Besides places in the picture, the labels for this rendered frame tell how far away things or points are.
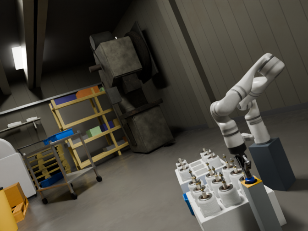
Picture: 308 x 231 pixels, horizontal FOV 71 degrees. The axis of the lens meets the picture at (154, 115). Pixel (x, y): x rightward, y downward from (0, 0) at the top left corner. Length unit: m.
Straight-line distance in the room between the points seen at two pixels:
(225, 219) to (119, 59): 3.74
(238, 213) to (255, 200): 0.18
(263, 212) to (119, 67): 3.77
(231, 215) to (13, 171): 4.93
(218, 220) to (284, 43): 2.61
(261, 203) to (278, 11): 2.67
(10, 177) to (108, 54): 3.30
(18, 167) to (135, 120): 2.80
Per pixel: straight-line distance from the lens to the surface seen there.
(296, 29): 3.29
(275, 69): 1.10
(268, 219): 1.13
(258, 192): 1.07
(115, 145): 5.74
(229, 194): 1.20
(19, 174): 5.59
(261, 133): 1.51
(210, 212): 1.21
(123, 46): 4.58
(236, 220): 1.23
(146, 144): 4.24
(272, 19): 3.40
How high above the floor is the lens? 0.78
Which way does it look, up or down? 2 degrees down
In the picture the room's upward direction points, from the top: 23 degrees counter-clockwise
